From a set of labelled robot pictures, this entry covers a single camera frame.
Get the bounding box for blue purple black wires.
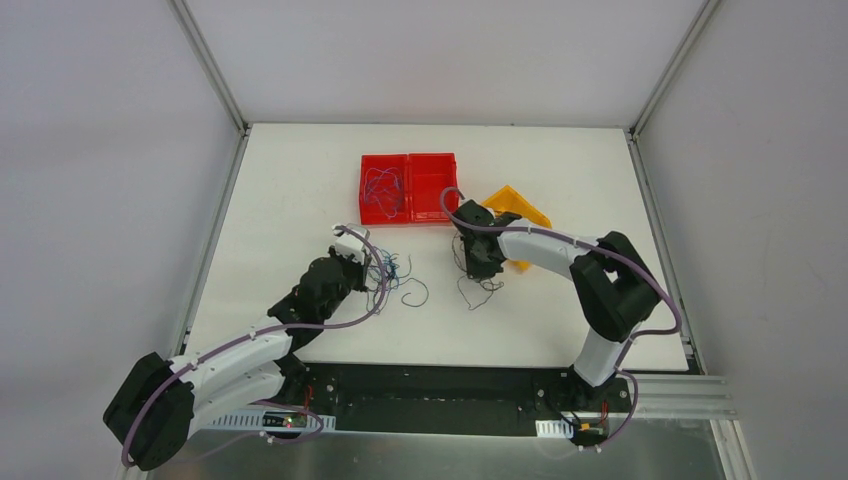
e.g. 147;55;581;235
364;248;431;316

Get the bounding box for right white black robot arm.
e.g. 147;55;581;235
450;200;661;410

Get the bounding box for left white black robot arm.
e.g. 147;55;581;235
103;247;375;471

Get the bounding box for yellow plastic bin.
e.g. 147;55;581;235
480;184;554;274

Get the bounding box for right red plastic bin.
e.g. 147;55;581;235
407;153;457;225

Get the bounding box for red plastic bin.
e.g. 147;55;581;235
359;154;410;226
407;153;457;225

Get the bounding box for left red plastic bin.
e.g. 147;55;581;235
359;154;410;226

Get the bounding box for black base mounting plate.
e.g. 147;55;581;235
269;362;632;437

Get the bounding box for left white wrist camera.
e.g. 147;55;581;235
333;223;370;265

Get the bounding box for left white cable duct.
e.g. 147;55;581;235
204;409;336;433

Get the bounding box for white cable duct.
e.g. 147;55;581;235
535;420;574;439
204;409;336;433

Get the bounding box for right white cable duct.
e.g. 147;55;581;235
535;420;574;439

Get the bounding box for aluminium frame rail left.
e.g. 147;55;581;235
119;0;252;480

